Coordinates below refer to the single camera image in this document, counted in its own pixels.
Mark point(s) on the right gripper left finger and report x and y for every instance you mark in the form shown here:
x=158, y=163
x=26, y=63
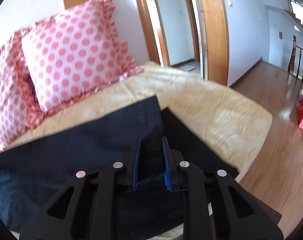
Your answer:
x=87, y=206

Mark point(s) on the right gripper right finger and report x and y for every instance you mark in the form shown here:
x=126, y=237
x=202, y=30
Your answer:
x=215, y=205

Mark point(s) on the black pants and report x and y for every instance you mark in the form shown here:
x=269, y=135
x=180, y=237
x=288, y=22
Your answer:
x=32, y=173

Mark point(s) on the cream patterned bedspread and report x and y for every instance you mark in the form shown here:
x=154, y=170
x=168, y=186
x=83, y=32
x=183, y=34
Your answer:
x=231, y=125

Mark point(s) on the rear pink polka-dot pillow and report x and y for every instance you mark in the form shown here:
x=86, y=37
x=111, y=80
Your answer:
x=19, y=110

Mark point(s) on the pink polka-dot pillow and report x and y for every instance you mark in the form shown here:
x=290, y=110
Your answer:
x=19, y=110
x=72, y=54

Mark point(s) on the front pink polka-dot pillow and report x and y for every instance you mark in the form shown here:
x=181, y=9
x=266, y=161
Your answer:
x=72, y=54

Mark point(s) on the wooden stair railing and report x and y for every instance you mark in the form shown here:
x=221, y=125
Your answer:
x=295, y=67

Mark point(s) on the wooden door frame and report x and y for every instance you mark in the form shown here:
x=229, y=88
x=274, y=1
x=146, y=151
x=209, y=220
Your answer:
x=208, y=22

